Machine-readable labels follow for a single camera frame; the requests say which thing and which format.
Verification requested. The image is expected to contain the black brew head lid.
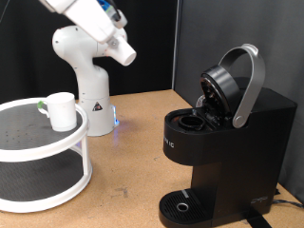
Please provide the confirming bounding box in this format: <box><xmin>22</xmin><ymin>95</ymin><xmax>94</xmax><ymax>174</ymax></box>
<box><xmin>199</xmin><ymin>65</ymin><xmax>243</xmax><ymax>120</ymax></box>

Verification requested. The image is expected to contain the silver lid handle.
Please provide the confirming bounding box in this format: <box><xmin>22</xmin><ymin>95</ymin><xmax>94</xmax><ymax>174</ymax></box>
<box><xmin>218</xmin><ymin>43</ymin><xmax>266</xmax><ymax>129</ymax></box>

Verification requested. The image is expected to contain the black Keurig coffee machine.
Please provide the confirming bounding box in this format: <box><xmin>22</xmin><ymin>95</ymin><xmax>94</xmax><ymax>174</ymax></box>
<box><xmin>158</xmin><ymin>77</ymin><xmax>298</xmax><ymax>228</ymax></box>

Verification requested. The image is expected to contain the black backdrop curtain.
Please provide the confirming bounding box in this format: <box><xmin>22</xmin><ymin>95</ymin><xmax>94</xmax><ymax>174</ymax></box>
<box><xmin>0</xmin><ymin>0</ymin><xmax>179</xmax><ymax>104</ymax></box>

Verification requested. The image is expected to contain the white mug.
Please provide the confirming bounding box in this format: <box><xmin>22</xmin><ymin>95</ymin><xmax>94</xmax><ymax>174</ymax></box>
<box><xmin>37</xmin><ymin>91</ymin><xmax>78</xmax><ymax>133</ymax></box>

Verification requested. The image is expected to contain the black slotted drip tray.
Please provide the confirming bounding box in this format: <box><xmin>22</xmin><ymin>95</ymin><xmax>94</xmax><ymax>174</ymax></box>
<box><xmin>159</xmin><ymin>188</ymin><xmax>217</xmax><ymax>228</ymax></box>

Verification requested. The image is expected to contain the grey partition panel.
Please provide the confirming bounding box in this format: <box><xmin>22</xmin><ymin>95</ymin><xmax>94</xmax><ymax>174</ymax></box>
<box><xmin>172</xmin><ymin>0</ymin><xmax>304</xmax><ymax>203</ymax></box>

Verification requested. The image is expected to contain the white two-tier turntable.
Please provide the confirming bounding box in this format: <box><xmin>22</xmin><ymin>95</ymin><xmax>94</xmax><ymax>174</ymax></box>
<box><xmin>0</xmin><ymin>96</ymin><xmax>94</xmax><ymax>214</ymax></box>

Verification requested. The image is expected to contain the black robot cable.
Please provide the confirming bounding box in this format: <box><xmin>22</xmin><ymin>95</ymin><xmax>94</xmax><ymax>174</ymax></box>
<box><xmin>104</xmin><ymin>0</ymin><xmax>124</xmax><ymax>22</ymax></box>

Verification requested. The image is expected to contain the black tape strap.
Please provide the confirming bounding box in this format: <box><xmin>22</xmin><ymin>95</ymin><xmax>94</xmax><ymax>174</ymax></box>
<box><xmin>242</xmin><ymin>210</ymin><xmax>274</xmax><ymax>228</ymax></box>

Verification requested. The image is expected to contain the braided power cable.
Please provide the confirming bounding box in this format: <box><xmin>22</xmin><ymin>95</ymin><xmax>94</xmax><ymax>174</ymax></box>
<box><xmin>271</xmin><ymin>189</ymin><xmax>304</xmax><ymax>210</ymax></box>

